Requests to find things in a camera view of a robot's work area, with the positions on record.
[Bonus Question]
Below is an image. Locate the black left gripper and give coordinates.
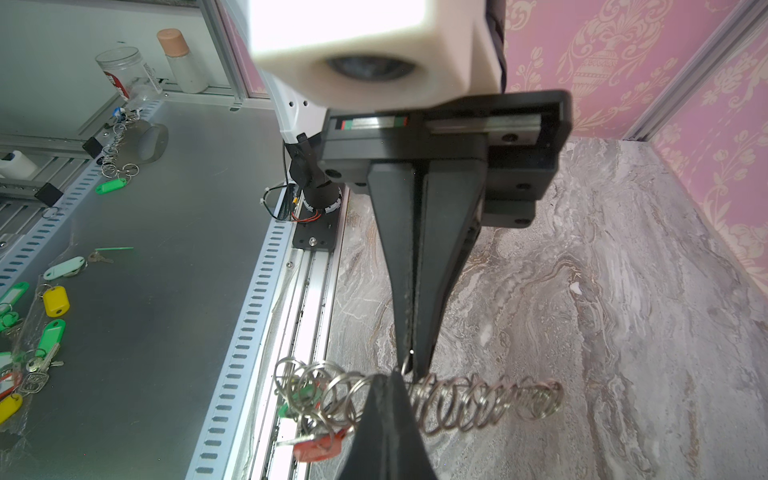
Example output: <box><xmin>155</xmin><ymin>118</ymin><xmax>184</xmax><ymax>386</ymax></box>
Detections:
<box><xmin>318</xmin><ymin>90</ymin><xmax>573</xmax><ymax>379</ymax></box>

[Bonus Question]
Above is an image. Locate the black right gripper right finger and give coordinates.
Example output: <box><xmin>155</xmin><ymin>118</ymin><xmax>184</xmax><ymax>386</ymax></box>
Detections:
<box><xmin>388</xmin><ymin>372</ymin><xmax>437</xmax><ymax>479</ymax></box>

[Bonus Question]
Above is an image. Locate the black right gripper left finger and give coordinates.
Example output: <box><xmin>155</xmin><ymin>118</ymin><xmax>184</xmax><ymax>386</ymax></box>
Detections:
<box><xmin>338</xmin><ymin>374</ymin><xmax>388</xmax><ymax>480</ymax></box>

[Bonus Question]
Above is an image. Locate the red key tag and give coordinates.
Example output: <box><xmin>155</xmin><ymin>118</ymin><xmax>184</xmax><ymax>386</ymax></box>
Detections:
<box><xmin>292</xmin><ymin>429</ymin><xmax>348</xmax><ymax>463</ymax></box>

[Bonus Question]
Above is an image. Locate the white bottle brown cap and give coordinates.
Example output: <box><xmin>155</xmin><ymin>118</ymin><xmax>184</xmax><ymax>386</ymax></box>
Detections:
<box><xmin>156</xmin><ymin>28</ymin><xmax>209</xmax><ymax>94</ymax></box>

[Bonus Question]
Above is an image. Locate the spare metal key organizer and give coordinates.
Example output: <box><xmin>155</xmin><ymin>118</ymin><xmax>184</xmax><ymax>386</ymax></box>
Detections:
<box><xmin>81</xmin><ymin>107</ymin><xmax>169</xmax><ymax>182</ymax></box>

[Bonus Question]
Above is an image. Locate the clear glass jar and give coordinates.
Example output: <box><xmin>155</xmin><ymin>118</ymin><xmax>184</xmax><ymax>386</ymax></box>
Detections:
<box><xmin>95</xmin><ymin>46</ymin><xmax>163</xmax><ymax>109</ymax></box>

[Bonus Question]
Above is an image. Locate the spare bright green key tag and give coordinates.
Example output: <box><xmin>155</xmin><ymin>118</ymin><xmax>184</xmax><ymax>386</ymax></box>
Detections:
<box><xmin>35</xmin><ymin>318</ymin><xmax>66</xmax><ymax>358</ymax></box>

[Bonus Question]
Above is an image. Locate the spare yellow key tag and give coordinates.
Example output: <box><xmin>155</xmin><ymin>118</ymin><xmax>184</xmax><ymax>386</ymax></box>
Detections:
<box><xmin>42</xmin><ymin>286</ymin><xmax>71</xmax><ymax>318</ymax></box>

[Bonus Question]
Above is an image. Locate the spare mint key tag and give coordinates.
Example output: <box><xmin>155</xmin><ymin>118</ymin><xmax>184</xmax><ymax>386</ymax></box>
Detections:
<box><xmin>43</xmin><ymin>256</ymin><xmax>87</xmax><ymax>281</ymax></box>

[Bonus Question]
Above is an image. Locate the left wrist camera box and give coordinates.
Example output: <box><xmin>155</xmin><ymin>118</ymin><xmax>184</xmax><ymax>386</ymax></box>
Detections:
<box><xmin>243</xmin><ymin>1</ymin><xmax>503</xmax><ymax>112</ymax></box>

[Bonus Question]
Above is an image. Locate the aluminium front rail base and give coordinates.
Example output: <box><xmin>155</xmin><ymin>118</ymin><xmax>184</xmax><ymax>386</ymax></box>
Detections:
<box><xmin>186</xmin><ymin>220</ymin><xmax>339</xmax><ymax>479</ymax></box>

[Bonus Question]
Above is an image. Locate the aluminium corner frame post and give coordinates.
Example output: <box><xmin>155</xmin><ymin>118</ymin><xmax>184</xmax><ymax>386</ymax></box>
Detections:
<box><xmin>622</xmin><ymin>0</ymin><xmax>767</xmax><ymax>142</ymax></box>

